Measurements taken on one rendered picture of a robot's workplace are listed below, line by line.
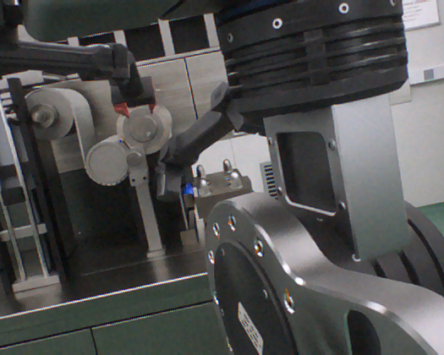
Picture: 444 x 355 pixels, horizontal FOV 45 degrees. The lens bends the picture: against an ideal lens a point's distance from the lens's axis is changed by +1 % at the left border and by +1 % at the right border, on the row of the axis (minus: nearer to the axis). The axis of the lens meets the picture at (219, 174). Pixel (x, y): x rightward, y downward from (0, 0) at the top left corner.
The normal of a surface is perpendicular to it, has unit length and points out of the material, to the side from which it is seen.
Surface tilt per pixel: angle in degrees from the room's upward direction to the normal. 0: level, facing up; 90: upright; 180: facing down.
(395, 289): 8
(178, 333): 90
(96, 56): 95
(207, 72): 90
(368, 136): 90
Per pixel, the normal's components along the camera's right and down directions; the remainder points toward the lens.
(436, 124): 0.06, 0.15
